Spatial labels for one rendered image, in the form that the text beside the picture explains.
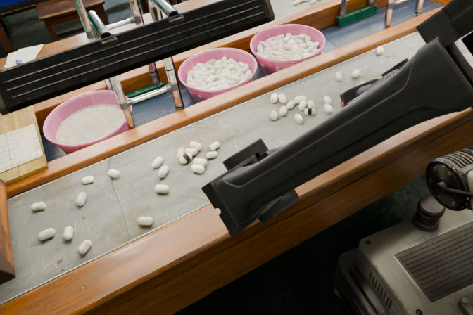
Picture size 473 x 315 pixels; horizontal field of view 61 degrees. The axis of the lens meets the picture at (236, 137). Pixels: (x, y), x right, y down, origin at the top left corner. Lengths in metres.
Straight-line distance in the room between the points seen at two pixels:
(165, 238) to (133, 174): 0.26
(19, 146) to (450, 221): 1.24
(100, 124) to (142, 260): 0.55
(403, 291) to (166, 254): 0.61
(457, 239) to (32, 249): 1.08
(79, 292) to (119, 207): 0.23
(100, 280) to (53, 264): 0.14
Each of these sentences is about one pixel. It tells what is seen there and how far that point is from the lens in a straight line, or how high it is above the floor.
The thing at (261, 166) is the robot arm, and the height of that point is 1.14.
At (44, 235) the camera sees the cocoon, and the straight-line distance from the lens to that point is 1.02.
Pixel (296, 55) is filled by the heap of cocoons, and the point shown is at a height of 0.74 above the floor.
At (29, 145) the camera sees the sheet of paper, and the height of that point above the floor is 0.78.
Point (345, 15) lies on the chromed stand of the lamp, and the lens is 1.77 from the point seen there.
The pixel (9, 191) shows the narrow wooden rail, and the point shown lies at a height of 0.76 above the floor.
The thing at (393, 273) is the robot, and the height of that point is 0.47.
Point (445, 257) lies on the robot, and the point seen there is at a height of 0.48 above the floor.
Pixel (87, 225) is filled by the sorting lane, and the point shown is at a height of 0.74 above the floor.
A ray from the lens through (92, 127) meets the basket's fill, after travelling 1.29.
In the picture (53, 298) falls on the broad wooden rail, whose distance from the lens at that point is 0.91.
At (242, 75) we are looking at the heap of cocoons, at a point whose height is 0.74.
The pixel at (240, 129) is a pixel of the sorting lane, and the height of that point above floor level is 0.74.
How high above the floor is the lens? 1.47
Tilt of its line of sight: 41 degrees down
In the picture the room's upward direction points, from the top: 8 degrees counter-clockwise
